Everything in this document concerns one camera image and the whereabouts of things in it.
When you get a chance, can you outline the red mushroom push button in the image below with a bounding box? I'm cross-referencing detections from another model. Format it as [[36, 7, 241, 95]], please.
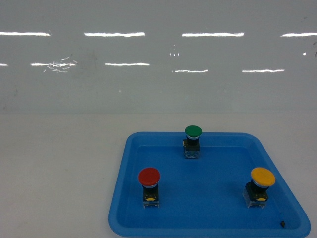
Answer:
[[138, 167, 160, 208]]

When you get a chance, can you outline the green mushroom push button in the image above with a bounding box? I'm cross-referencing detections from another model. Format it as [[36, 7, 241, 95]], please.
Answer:
[[183, 125, 202, 159]]

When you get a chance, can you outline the blue plastic tray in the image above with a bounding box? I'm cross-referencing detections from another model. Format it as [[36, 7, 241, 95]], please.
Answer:
[[108, 132, 311, 238]]

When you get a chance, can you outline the yellow mushroom push button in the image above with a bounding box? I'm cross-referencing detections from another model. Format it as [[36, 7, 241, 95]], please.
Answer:
[[243, 167, 276, 208]]

